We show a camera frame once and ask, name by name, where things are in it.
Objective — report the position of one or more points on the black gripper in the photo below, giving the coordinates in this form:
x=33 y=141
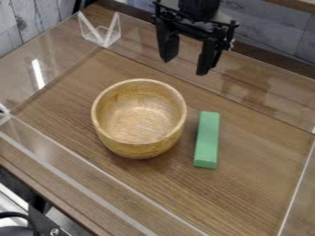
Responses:
x=199 y=19

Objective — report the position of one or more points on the green rectangular block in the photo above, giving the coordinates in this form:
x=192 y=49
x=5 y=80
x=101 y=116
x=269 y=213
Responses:
x=207 y=140

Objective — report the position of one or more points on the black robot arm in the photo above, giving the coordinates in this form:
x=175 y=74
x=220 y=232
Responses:
x=199 y=20

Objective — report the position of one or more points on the wooden bowl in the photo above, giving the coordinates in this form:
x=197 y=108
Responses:
x=137 y=116

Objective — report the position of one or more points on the clear acrylic corner bracket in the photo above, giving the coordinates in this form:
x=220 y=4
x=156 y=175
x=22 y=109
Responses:
x=100 y=35

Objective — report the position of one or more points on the clear acrylic tray wall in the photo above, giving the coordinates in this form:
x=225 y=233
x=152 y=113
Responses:
x=117 y=196

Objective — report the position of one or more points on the black table clamp mount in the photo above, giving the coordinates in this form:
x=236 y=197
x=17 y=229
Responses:
x=22 y=218

